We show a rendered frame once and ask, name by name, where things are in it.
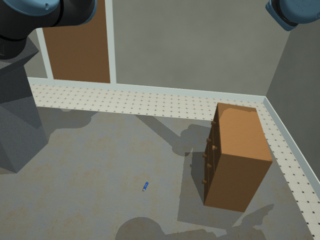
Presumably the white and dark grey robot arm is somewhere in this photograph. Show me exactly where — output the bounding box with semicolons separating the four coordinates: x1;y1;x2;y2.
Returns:
0;0;320;60

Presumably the brown wooden chest of drawers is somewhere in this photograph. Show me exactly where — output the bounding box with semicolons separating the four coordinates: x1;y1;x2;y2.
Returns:
204;102;273;213

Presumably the brown wooden drawer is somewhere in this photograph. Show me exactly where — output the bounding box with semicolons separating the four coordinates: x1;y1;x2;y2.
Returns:
206;125;214;158
206;150;215;188
211;128;221;170
202;143;209;173
211;106;219;141
202;168;209;203

